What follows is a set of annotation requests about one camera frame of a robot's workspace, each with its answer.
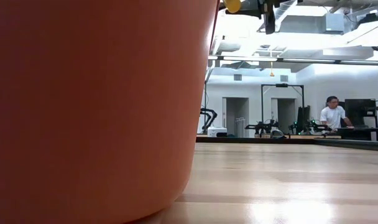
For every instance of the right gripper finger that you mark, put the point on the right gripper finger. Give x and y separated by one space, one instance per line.
252 8

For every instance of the yellow cylinder block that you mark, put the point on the yellow cylinder block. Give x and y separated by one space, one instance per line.
232 4

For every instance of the black folded robot arm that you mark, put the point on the black folded robot arm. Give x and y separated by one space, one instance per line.
211 112

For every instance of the black tall panel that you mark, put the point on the black tall panel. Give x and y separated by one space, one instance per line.
303 118

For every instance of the person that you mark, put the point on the person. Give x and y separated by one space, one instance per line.
332 116

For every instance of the white box device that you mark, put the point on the white box device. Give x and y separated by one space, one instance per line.
217 131

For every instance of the black computer monitor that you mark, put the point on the black computer monitor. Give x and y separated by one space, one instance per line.
360 112

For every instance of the black work desk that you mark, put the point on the black work desk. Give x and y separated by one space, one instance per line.
360 132

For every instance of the large orange plastic bin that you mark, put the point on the large orange plastic bin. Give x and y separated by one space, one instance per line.
83 109

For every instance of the black gantry frame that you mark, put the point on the black gantry frame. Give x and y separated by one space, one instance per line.
282 85

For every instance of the black aluminium table frame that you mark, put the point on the black aluminium table frame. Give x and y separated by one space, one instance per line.
270 140

